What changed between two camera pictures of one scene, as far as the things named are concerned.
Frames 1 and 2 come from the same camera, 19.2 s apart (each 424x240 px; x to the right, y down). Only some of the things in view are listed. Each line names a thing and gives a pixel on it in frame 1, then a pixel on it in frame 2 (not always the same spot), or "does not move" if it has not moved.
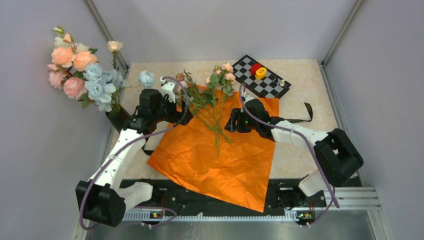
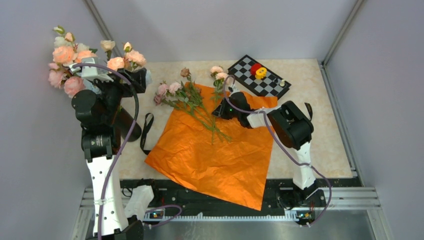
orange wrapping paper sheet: [197, 148] does not move
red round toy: [254, 67] does not move
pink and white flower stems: [69, 61] does not move
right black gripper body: [244, 124] to [227, 113]
